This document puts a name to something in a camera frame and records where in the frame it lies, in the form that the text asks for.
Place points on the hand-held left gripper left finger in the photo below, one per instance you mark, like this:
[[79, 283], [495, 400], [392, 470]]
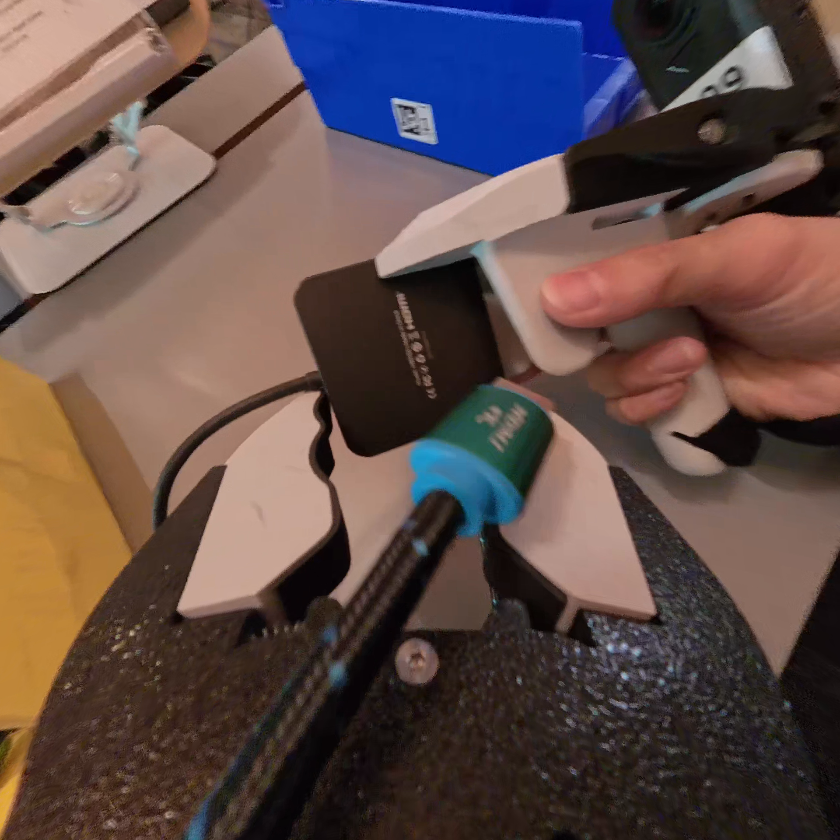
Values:
[[262, 512]]

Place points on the yellow bin with divider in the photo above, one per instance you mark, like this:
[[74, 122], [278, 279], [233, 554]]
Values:
[[46, 525]]

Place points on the grey desk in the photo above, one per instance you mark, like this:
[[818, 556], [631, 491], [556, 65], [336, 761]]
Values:
[[262, 229]]

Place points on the person's torso black hoodie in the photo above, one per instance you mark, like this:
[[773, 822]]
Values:
[[820, 722]]

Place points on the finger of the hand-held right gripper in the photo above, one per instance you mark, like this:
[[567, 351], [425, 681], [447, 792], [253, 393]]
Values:
[[472, 216], [525, 282]]

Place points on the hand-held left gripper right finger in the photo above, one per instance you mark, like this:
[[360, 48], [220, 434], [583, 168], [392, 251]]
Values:
[[590, 544]]

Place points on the person's right hand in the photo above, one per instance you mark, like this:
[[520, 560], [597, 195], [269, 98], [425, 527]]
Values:
[[774, 295]]

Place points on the blue storage bin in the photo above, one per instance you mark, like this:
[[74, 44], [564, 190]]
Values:
[[459, 65]]

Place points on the black square usb hub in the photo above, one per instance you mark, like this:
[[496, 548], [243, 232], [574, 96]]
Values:
[[394, 354]]

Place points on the wooden document stand white base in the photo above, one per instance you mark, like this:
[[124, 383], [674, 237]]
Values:
[[151, 177]]

